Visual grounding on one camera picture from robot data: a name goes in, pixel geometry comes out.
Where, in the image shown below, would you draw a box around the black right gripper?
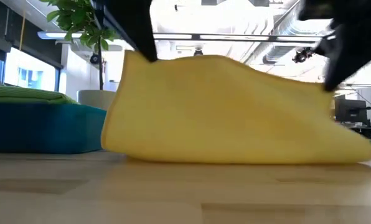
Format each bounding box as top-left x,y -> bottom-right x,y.
298,0 -> 371,93

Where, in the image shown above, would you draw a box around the yellow microfiber towel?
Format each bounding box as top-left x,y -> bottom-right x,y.
100,49 -> 371,165

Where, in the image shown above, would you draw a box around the grass green microfiber towel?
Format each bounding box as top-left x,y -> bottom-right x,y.
0,86 -> 80,105

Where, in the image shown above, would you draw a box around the black spotlight cluster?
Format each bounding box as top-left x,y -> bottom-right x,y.
292,46 -> 314,64

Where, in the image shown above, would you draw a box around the black computer monitor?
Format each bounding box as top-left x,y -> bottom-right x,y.
334,98 -> 369,124

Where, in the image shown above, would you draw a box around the green plant in white pot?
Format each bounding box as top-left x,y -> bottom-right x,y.
39,0 -> 126,112

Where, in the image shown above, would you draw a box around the long light beam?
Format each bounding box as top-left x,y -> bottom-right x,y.
37,30 -> 332,44

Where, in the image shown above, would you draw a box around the large window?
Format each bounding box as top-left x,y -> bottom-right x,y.
0,46 -> 62,93

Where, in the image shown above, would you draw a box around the teal plastic bin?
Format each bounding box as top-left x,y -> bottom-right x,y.
0,103 -> 108,155

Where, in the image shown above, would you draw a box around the silver ceiling duct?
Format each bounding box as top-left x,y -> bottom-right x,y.
241,0 -> 332,66

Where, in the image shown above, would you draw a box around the yellow hanging strap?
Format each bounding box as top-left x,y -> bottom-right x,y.
19,9 -> 27,51

